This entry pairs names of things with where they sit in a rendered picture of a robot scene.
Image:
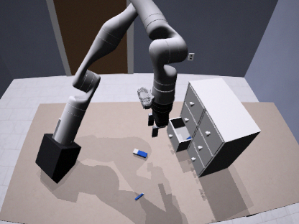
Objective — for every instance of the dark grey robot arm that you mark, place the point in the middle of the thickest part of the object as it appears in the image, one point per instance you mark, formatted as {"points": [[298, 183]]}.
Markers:
{"points": [[167, 47]]}

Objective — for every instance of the small grey chest of drawers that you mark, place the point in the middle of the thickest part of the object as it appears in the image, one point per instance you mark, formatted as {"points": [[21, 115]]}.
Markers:
{"points": [[234, 124]]}

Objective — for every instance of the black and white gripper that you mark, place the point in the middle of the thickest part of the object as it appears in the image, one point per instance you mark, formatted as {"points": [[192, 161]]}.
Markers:
{"points": [[161, 104]]}

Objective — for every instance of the grey drawer front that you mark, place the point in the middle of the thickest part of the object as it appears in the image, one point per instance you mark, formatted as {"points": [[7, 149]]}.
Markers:
{"points": [[189, 120], [194, 104], [178, 133], [210, 133], [196, 160], [202, 147]]}

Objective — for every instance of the blue and white eraser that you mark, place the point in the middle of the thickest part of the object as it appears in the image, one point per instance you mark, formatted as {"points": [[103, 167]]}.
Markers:
{"points": [[140, 153]]}

